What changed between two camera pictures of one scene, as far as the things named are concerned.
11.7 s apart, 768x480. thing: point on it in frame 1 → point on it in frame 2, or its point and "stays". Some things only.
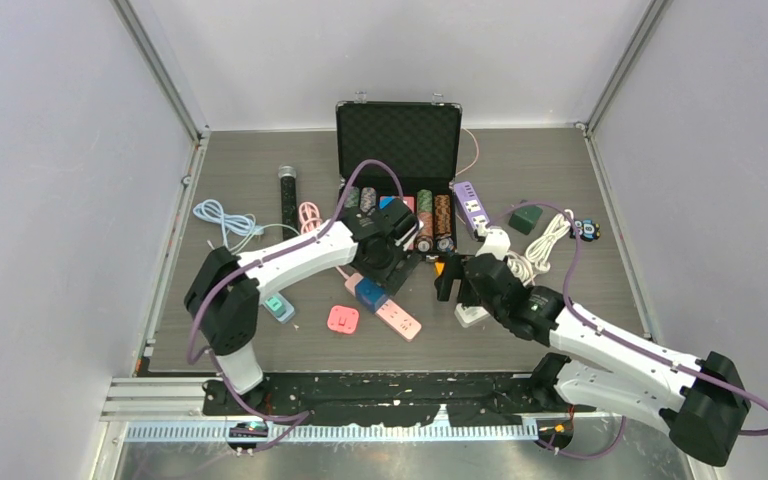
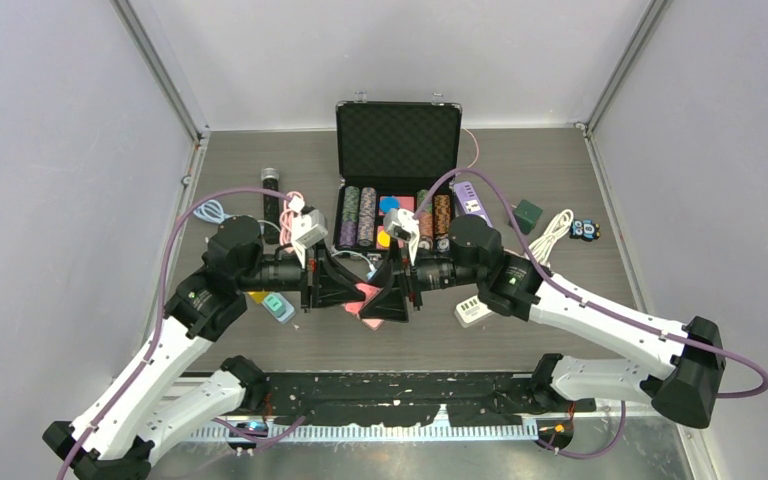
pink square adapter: (343, 319) → (370, 293)
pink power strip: (394, 317) → (373, 323)
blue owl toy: (587, 230) stays
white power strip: (470, 314) stays
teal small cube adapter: (276, 306) stays
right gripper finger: (453, 270) → (389, 304)
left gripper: (391, 277) → (336, 284)
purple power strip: (472, 211) stays
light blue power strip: (288, 308) stays
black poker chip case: (403, 149) stays
